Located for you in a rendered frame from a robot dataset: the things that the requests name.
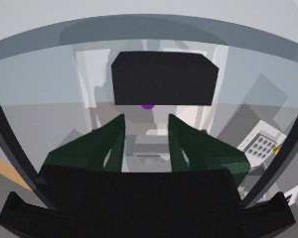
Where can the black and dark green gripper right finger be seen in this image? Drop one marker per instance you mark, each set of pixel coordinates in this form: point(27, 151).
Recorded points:
point(204, 151)

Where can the white box with grey block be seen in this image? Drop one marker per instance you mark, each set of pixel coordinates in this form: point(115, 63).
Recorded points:
point(288, 183)

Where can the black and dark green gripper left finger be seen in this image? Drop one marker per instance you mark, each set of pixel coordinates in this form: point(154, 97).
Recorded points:
point(90, 150)

